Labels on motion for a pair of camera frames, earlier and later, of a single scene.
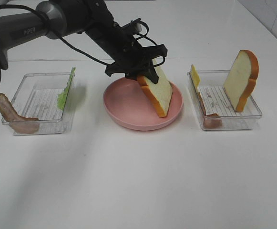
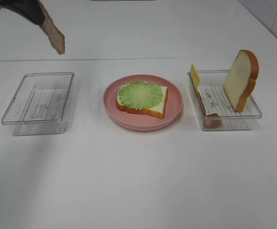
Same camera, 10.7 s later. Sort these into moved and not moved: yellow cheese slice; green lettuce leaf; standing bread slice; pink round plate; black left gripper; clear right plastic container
Moved: black left gripper; green lettuce leaf
Not moved: standing bread slice; yellow cheese slice; pink round plate; clear right plastic container
